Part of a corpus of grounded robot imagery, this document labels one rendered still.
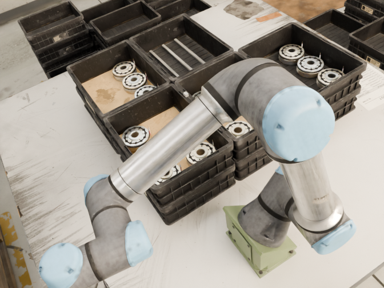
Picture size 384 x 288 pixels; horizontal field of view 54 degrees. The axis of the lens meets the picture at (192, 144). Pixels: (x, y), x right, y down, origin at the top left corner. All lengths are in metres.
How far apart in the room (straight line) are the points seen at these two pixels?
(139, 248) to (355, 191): 0.89
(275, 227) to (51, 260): 0.61
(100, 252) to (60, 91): 1.38
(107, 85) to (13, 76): 2.02
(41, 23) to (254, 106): 2.55
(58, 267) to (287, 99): 0.47
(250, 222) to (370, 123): 0.74
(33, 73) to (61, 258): 2.95
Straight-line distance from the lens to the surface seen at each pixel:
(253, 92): 0.67
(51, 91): 2.03
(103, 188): 0.79
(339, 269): 1.26
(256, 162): 1.37
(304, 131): 0.64
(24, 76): 3.59
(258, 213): 1.09
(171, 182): 1.15
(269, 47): 1.69
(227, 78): 0.72
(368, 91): 1.77
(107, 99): 1.64
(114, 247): 0.71
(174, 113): 1.48
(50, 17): 3.08
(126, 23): 2.81
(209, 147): 1.30
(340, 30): 2.92
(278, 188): 1.05
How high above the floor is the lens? 1.84
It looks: 48 degrees down
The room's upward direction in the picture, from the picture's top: 11 degrees counter-clockwise
